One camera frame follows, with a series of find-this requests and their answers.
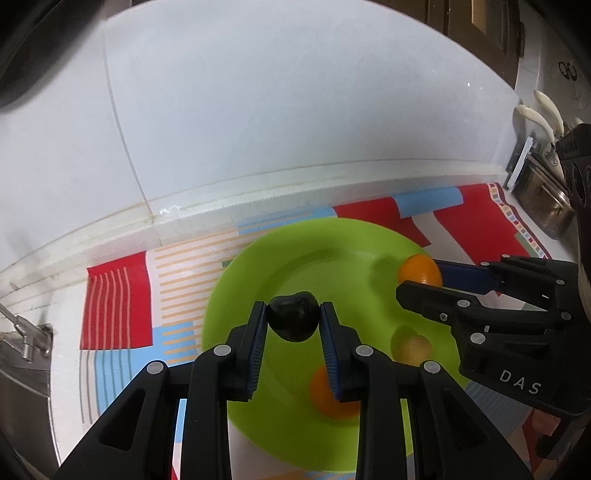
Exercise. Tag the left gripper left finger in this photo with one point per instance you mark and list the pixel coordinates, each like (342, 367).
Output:
(134, 437)

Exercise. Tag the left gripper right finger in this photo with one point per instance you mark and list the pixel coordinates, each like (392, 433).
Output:
(412, 418)

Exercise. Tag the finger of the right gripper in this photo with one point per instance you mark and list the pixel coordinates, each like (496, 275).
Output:
(455, 309)
(476, 279)

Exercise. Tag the orange fruit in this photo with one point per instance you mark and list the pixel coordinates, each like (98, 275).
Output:
(324, 401)
(420, 268)

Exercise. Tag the tan round fruit front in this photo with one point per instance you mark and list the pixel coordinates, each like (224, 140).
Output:
(413, 350)

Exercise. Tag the dark plum back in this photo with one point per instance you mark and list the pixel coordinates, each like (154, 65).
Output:
(294, 317)

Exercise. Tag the steel pot lower shelf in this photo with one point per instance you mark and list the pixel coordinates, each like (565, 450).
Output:
(543, 199)

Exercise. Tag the steel sink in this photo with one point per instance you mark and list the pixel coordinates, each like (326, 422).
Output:
(26, 419)

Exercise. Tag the green plate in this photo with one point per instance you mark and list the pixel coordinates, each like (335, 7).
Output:
(350, 263)

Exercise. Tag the colourful patchwork tablecloth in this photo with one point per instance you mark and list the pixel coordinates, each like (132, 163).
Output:
(151, 305)

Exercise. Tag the cream handled pan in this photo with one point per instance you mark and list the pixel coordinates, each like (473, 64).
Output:
(534, 116)

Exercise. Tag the cream handled pot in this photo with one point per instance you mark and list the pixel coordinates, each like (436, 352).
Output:
(548, 104)

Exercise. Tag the black scissors on wall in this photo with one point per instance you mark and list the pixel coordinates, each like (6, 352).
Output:
(568, 71)

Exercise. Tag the dark wooden window frame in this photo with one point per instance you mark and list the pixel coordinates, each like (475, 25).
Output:
(489, 29)

